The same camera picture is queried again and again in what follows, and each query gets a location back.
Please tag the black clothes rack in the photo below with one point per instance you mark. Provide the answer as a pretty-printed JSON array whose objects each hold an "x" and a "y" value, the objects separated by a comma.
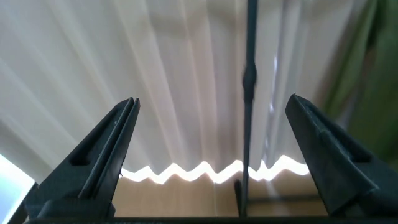
[{"x": 249, "y": 77}]

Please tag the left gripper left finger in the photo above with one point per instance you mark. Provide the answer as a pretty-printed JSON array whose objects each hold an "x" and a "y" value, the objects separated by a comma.
[{"x": 99, "y": 161}]

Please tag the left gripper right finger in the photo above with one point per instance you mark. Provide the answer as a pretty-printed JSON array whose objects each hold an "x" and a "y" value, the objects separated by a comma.
[{"x": 335, "y": 161}]

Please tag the green printed shirt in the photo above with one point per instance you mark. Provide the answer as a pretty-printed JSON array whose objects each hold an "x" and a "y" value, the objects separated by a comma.
[{"x": 379, "y": 109}]

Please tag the beige curtain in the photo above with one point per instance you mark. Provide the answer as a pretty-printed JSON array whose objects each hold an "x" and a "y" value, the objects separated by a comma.
[{"x": 93, "y": 62}]

